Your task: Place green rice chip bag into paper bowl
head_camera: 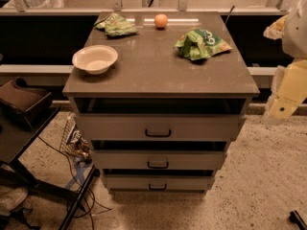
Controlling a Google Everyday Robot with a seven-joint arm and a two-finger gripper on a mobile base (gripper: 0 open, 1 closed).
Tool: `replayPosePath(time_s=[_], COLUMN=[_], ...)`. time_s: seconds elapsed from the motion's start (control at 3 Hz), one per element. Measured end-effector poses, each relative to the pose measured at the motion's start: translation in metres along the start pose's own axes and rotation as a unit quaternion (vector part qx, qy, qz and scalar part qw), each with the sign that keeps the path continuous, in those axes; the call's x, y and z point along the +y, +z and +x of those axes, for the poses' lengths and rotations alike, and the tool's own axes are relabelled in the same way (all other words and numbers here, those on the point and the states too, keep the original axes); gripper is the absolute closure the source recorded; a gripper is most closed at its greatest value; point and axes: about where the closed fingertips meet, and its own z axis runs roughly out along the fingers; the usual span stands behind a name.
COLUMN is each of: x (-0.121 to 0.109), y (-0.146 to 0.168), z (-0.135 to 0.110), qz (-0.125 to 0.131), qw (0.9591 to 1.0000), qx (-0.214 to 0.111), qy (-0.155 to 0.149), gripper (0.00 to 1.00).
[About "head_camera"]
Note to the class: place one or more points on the black side table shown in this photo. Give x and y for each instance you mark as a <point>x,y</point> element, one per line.
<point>14,140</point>

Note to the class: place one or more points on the wire basket with snacks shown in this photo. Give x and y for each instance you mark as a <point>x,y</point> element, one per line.
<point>73,144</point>

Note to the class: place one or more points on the brown box on table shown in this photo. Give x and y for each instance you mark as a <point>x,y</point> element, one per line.
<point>23,103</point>

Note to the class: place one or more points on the white paper bowl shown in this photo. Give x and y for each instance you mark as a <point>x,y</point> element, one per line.
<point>95,60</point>

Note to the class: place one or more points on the middle grey drawer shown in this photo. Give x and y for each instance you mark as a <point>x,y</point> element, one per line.
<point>145,160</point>

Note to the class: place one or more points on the grey drawer cabinet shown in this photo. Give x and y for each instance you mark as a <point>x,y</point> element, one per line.
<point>150,78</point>

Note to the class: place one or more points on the top grey drawer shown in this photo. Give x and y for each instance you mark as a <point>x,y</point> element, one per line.
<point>159,127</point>

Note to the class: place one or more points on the grey drawer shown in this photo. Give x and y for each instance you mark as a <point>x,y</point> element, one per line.
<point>145,160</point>
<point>159,127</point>
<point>158,183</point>

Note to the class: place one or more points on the orange ball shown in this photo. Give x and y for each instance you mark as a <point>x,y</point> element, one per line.
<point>160,21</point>

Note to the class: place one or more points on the black stand leg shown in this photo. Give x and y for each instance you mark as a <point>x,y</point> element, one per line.
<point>298,220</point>

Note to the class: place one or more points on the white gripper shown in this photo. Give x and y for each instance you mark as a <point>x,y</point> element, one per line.
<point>295,35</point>

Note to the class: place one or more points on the bottom grey drawer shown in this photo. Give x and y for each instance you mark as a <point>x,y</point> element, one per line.
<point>158,183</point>

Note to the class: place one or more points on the green rice chip bag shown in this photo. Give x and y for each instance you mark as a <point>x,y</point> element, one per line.
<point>201,44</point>

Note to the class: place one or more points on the white shoe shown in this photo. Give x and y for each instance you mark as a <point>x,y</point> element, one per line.
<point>12,199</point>

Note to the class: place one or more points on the small green snack bag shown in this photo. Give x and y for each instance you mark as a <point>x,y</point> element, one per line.
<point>116,25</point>

